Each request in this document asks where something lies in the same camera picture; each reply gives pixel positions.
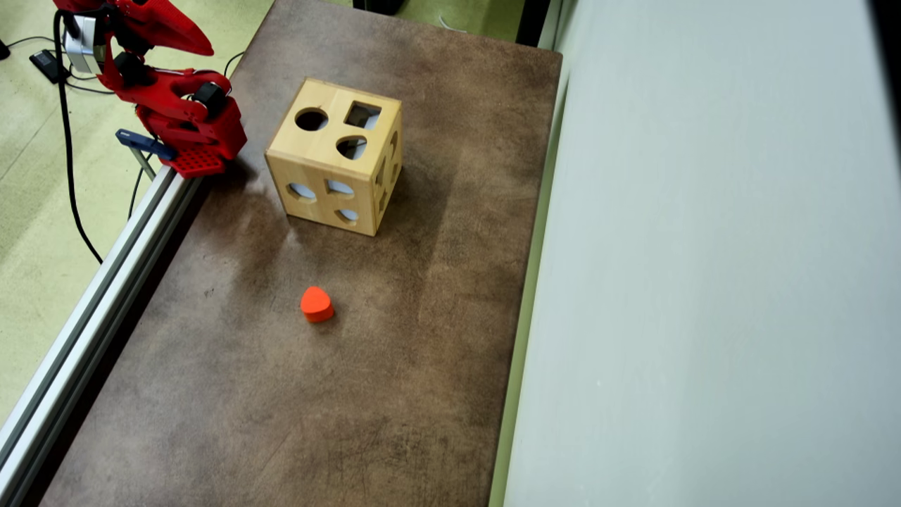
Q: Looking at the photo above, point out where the black power adapter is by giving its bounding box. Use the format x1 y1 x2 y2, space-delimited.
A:
30 49 70 84

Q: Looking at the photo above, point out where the thick black camera cable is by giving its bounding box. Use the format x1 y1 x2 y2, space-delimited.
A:
53 11 105 265

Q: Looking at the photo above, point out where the aluminium profile rail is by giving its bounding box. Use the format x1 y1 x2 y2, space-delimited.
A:
0 165 205 507

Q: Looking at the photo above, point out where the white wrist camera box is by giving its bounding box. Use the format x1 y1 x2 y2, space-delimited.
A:
62 14 106 75

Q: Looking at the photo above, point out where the blue clamp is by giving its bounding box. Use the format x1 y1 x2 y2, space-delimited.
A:
116 129 177 177

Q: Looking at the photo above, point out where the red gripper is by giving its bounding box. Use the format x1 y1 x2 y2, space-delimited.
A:
55 0 214 57

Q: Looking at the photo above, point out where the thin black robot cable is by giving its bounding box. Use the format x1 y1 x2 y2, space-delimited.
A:
127 168 146 220

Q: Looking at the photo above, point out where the wooden shape sorter box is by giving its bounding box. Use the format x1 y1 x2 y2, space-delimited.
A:
265 77 404 237

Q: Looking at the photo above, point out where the red rounded triangular block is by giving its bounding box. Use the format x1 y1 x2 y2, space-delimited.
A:
301 286 335 324

